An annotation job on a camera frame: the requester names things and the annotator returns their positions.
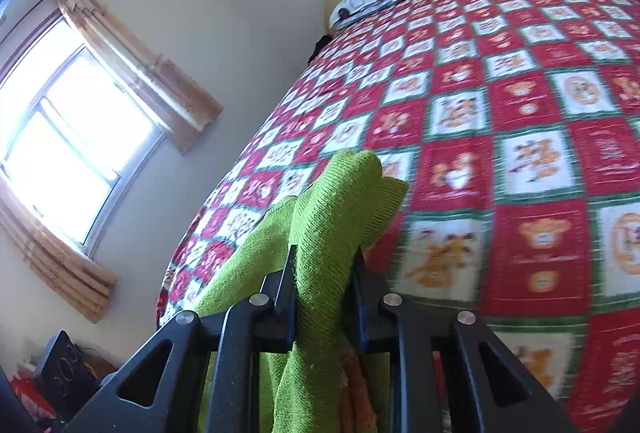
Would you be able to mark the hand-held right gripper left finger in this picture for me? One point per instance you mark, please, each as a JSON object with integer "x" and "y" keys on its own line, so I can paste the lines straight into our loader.
{"x": 285, "y": 313}

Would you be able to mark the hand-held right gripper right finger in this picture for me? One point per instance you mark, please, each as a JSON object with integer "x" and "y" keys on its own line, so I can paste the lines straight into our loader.
{"x": 367, "y": 313}

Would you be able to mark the green striped knit sweater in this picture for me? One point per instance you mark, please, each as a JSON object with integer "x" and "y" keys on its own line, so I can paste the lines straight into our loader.
{"x": 330, "y": 233}

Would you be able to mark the black box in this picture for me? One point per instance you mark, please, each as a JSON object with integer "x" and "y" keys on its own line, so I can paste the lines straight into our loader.
{"x": 62, "y": 373}

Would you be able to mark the beige window curtain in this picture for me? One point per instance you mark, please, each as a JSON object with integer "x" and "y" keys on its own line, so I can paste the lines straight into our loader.
{"x": 55, "y": 263}
{"x": 150, "y": 78}

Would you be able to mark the red bear-print quilt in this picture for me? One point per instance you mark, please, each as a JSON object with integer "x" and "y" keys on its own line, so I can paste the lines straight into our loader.
{"x": 500, "y": 113}

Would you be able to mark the red cloth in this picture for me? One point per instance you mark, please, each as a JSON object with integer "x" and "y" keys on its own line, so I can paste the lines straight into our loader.
{"x": 30, "y": 398}

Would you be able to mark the bright window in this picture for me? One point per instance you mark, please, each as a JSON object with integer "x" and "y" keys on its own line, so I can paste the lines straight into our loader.
{"x": 75, "y": 128}

